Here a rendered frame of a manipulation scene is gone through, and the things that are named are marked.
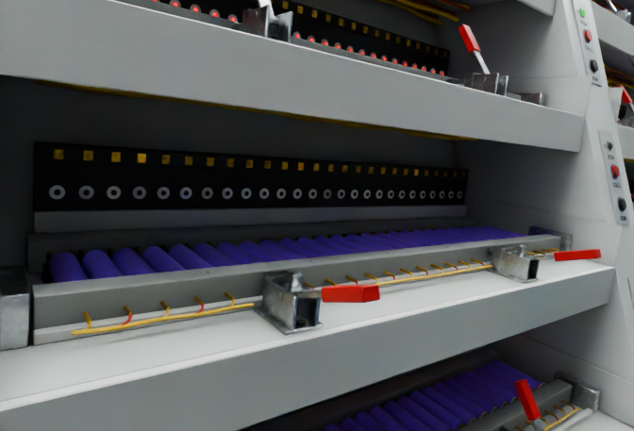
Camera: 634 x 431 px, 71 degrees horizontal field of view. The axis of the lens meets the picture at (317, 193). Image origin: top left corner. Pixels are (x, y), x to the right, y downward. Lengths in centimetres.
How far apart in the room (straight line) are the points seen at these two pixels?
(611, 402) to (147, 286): 56
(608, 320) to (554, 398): 12
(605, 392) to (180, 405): 54
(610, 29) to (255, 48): 67
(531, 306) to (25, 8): 44
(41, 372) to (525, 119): 47
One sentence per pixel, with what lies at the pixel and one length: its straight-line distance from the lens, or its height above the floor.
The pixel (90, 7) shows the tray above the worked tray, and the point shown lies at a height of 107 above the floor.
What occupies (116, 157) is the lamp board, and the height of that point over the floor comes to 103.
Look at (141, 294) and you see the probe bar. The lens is 28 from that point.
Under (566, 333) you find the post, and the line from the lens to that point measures 68.
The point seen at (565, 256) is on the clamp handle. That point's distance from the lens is 46.
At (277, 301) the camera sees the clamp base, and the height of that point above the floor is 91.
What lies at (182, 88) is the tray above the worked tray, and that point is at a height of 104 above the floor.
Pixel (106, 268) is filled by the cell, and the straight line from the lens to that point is 32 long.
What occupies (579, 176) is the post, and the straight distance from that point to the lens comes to 65.
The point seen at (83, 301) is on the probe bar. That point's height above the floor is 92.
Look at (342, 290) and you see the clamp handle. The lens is 24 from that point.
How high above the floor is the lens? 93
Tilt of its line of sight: 8 degrees up
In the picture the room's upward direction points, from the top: 6 degrees counter-clockwise
